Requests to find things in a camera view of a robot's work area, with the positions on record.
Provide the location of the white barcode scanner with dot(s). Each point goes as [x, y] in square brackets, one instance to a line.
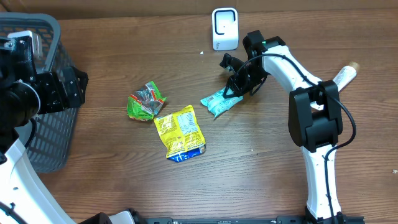
[225, 29]

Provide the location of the yellow snack packet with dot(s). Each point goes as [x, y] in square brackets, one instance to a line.
[181, 135]

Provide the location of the grey plastic mesh basket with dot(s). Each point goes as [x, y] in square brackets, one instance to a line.
[49, 149]

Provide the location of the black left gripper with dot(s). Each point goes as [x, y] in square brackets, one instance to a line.
[60, 99]

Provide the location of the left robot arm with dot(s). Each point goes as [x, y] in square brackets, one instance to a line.
[24, 198]

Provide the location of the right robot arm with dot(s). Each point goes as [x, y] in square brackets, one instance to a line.
[314, 118]

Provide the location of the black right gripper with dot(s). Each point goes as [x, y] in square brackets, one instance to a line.
[239, 88]

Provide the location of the green snack packet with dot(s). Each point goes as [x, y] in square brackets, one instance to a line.
[145, 103]

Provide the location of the white tube gold cap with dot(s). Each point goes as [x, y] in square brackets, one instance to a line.
[346, 75]

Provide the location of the teal tissue packet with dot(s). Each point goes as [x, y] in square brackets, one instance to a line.
[217, 104]

